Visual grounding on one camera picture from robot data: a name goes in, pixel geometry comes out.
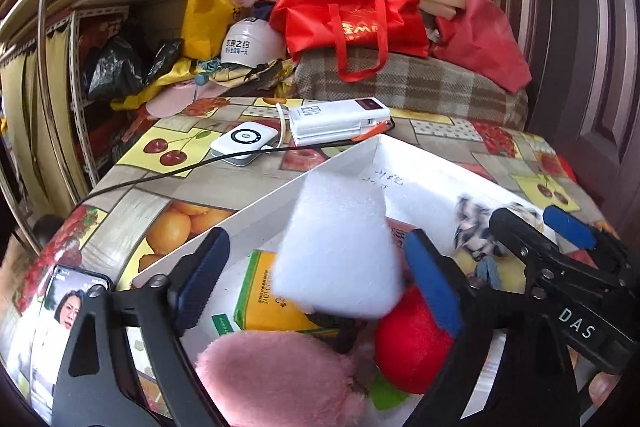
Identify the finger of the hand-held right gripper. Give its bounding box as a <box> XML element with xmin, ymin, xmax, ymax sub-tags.
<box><xmin>489</xmin><ymin>207</ymin><xmax>562</xmax><ymax>281</ymax></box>
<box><xmin>542</xmin><ymin>206</ymin><xmax>629</xmax><ymax>269</ymax></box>

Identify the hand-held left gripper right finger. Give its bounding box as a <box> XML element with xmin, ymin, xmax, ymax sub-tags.
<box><xmin>404</xmin><ymin>228</ymin><xmax>586</xmax><ymax>427</ymax></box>

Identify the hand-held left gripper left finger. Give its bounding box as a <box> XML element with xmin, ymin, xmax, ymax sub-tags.
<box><xmin>51</xmin><ymin>227</ymin><xmax>232</xmax><ymax>427</ymax></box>

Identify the black and white rope toy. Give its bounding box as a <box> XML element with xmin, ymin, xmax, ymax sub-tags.
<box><xmin>454</xmin><ymin>194</ymin><xmax>506</xmax><ymax>258</ymax></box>

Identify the red plush ball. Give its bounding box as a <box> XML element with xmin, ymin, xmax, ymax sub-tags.
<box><xmin>374</xmin><ymin>284</ymin><xmax>456</xmax><ymax>395</ymax></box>

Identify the white cardboard box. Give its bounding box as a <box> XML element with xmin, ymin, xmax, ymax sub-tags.
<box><xmin>131</xmin><ymin>134</ymin><xmax>551</xmax><ymax>427</ymax></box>

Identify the white foam sponge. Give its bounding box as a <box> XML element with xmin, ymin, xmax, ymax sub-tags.
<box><xmin>272</xmin><ymin>169</ymin><xmax>406</xmax><ymax>320</ymax></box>

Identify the yellow and green tissue packet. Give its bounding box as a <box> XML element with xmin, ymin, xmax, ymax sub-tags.
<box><xmin>234</xmin><ymin>249</ymin><xmax>341</xmax><ymax>338</ymax></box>

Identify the fruit-print tablecloth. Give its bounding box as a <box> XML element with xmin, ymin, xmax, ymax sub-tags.
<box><xmin>0</xmin><ymin>97</ymin><xmax>606</xmax><ymax>427</ymax></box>

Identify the pink plush toy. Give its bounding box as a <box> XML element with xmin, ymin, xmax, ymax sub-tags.
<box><xmin>195</xmin><ymin>329</ymin><xmax>371</xmax><ymax>427</ymax></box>

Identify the green plush piece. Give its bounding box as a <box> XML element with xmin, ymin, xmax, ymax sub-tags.
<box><xmin>370</xmin><ymin>372</ymin><xmax>411</xmax><ymax>410</ymax></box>

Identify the smartphone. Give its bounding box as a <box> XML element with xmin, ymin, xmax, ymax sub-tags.
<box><xmin>30</xmin><ymin>264</ymin><xmax>112</xmax><ymax>425</ymax></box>

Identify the white pocket router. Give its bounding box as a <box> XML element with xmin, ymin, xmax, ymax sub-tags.
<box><xmin>210</xmin><ymin>122</ymin><xmax>280</xmax><ymax>166</ymax></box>

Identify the grey panelled door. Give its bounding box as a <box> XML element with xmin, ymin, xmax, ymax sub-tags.
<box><xmin>500</xmin><ymin>0</ymin><xmax>640</xmax><ymax>228</ymax></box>

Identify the white power bank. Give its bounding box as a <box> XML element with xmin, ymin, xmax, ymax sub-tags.
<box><xmin>289</xmin><ymin>97</ymin><xmax>392</xmax><ymax>146</ymax></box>

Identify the plaid blanket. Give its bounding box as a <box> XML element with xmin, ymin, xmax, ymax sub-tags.
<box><xmin>292</xmin><ymin>47</ymin><xmax>530</xmax><ymax>128</ymax></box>

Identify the plain red fabric bag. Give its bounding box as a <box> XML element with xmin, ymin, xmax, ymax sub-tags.
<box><xmin>432</xmin><ymin>0</ymin><xmax>532</xmax><ymax>95</ymax></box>

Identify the black plastic bag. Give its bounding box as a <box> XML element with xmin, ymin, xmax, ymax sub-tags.
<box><xmin>82</xmin><ymin>22</ymin><xmax>183</xmax><ymax>102</ymax></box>

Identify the white helmet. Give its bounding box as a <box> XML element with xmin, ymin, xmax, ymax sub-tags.
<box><xmin>220</xmin><ymin>18</ymin><xmax>286</xmax><ymax>70</ymax></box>

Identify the yellow bag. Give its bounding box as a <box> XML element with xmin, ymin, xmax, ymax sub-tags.
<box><xmin>180</xmin><ymin>0</ymin><xmax>241</xmax><ymax>60</ymax></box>

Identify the black cable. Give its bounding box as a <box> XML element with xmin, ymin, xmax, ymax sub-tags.
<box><xmin>70</xmin><ymin>119</ymin><xmax>396</xmax><ymax>208</ymax></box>

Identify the orange cable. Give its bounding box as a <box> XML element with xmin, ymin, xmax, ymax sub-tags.
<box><xmin>350</xmin><ymin>119</ymin><xmax>393</xmax><ymax>142</ymax></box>

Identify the white cable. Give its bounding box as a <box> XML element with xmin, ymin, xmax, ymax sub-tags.
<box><xmin>274</xmin><ymin>103</ymin><xmax>293</xmax><ymax>145</ymax></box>

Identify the red handled tote bag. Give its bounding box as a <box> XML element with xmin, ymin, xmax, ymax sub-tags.
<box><xmin>270</xmin><ymin>0</ymin><xmax>431</xmax><ymax>82</ymax></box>

